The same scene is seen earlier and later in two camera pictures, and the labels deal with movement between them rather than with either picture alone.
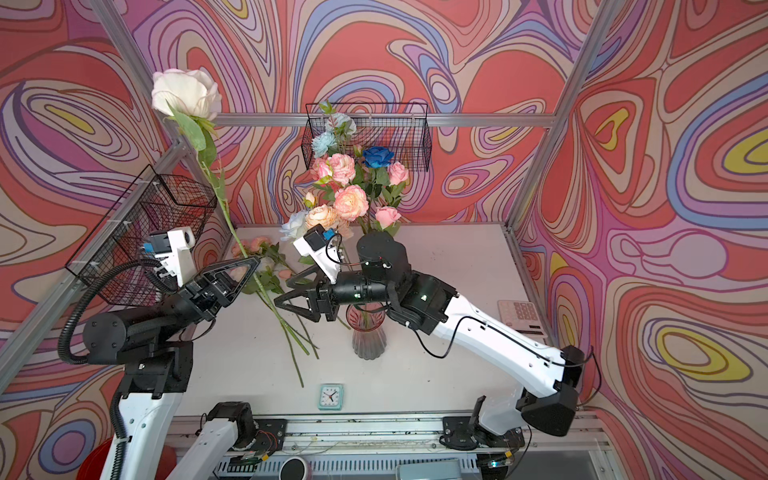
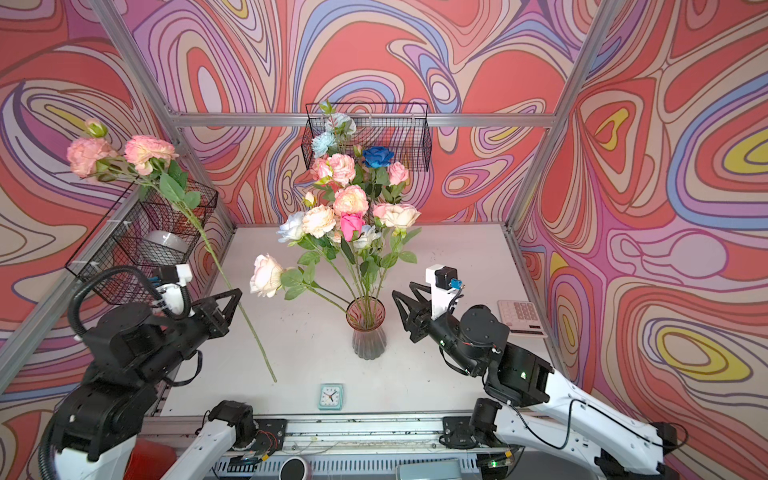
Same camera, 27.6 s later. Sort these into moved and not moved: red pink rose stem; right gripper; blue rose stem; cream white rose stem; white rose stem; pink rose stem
Moved: cream white rose stem; right gripper
Not moved: blue rose stem; pink rose stem; white rose stem; red pink rose stem
